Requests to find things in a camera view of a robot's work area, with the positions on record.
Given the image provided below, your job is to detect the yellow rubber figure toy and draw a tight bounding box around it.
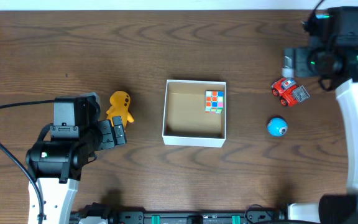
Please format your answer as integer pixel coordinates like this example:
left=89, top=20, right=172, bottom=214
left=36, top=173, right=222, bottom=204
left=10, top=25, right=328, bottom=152
left=106, top=91, right=134, bottom=127

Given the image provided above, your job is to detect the white cardboard box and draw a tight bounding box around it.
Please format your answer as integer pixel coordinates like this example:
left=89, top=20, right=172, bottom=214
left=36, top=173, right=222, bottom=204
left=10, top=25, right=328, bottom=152
left=162, top=80, right=227, bottom=147

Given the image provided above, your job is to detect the multicoloured puzzle cube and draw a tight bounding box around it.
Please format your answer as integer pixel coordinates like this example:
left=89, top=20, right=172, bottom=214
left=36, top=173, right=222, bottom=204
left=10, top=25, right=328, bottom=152
left=204, top=90, right=224, bottom=114

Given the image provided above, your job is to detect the blue ball toy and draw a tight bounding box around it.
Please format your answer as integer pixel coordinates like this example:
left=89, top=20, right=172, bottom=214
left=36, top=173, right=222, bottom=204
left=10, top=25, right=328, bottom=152
left=267, top=117, right=288, bottom=137

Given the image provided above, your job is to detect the red toy truck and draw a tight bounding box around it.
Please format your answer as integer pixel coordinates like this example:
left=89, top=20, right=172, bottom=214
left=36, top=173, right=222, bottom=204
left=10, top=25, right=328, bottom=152
left=271, top=78, right=310, bottom=107

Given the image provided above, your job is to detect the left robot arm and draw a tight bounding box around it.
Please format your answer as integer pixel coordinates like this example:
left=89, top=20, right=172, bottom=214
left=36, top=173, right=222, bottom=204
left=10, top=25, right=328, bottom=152
left=26, top=116, right=126, bottom=223

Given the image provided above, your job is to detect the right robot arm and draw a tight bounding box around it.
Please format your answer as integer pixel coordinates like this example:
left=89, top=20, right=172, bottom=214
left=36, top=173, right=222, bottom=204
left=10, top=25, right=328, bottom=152
left=283, top=6, right=358, bottom=223

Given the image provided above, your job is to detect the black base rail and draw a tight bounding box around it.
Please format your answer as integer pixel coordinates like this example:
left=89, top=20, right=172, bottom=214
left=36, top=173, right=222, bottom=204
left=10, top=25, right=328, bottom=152
left=70, top=202, right=288, bottom=224

